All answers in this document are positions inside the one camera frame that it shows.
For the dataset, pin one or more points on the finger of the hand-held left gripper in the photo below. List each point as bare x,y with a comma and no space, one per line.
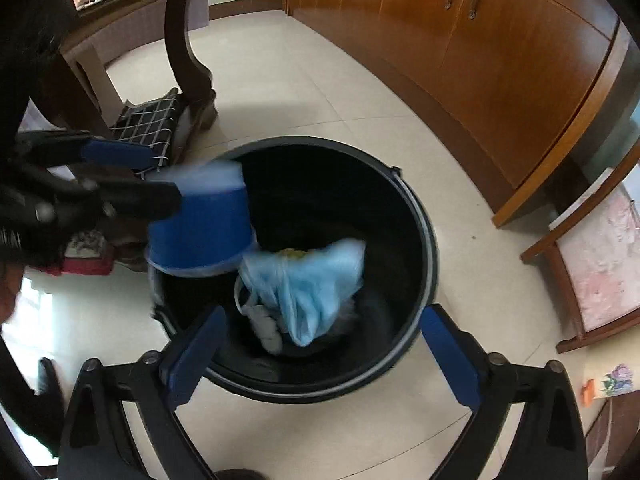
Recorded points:
115,152
135,199

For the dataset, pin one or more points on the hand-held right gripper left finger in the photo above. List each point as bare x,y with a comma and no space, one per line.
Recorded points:
192,355

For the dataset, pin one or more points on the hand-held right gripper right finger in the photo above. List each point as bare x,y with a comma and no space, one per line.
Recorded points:
452,360

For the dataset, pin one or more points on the white tissue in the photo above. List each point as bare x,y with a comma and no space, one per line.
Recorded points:
265,332

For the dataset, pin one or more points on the blue paper cup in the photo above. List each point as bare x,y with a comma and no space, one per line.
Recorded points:
205,230

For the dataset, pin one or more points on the light blue plastic bag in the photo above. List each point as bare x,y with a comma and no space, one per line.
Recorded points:
305,290

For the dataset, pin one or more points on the black plastic bucket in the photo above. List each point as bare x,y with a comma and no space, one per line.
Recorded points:
320,185

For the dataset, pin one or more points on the dark checked cloth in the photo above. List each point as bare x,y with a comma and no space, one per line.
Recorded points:
145,120

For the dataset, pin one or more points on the table with checked cloth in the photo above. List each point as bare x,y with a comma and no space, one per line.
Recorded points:
175,35

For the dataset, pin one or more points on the carved wooden stand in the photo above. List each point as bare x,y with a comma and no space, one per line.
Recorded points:
550,255

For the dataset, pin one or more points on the floral waste bin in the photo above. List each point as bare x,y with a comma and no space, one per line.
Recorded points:
612,380

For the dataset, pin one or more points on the wooden sideboard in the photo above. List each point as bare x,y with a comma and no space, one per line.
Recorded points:
500,85

